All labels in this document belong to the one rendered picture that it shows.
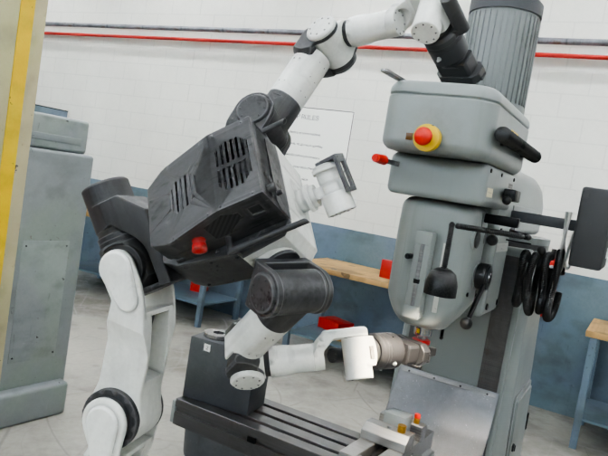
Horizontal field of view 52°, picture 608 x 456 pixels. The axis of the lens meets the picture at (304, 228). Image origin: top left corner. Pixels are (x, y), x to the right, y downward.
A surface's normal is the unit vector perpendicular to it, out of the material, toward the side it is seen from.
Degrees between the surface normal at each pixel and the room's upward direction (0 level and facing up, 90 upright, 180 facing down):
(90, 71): 90
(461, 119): 90
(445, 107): 90
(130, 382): 90
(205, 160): 74
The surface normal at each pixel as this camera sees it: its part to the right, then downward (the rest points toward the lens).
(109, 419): -0.26, 0.03
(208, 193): -0.63, -0.33
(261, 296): -0.77, -0.02
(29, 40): 0.86, 0.18
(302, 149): -0.48, -0.01
